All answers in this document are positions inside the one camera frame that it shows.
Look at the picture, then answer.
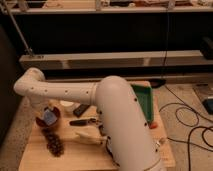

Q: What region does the orange carrot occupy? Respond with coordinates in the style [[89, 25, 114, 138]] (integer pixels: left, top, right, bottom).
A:
[[149, 121, 158, 129]]

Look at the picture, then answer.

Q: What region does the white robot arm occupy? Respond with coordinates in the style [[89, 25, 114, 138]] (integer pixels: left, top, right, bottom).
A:
[[14, 68, 167, 171]]

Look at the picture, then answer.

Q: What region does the metal shelf rack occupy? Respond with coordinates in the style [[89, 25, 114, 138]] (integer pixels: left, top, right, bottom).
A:
[[0, 9, 213, 82]]

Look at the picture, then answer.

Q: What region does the silver fork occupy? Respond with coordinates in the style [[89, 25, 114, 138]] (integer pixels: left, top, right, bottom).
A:
[[155, 137, 166, 152]]

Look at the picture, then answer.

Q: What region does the white cup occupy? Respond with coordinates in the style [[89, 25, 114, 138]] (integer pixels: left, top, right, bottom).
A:
[[60, 101, 75, 112]]

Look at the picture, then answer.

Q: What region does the bunch of dark grapes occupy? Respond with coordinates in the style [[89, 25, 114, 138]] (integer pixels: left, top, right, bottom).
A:
[[42, 129, 64, 157]]

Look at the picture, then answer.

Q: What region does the black handled tool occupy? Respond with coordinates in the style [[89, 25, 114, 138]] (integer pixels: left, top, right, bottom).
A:
[[69, 118, 99, 126]]

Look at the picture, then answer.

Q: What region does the brown bowl left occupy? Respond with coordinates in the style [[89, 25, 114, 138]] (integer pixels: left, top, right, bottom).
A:
[[35, 107, 60, 128]]

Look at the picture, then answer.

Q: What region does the black rectangular block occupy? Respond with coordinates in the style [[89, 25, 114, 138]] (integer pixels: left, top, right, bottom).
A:
[[73, 104, 89, 117]]

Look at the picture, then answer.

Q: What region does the black cable on floor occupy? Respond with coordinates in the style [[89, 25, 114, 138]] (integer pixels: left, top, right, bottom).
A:
[[157, 84, 213, 171]]

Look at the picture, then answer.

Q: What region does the dark device right floor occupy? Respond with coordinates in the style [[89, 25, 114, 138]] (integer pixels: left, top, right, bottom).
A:
[[196, 83, 213, 116]]

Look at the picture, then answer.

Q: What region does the green plastic tray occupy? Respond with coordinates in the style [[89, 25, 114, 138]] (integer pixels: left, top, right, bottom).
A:
[[132, 84, 154, 123]]

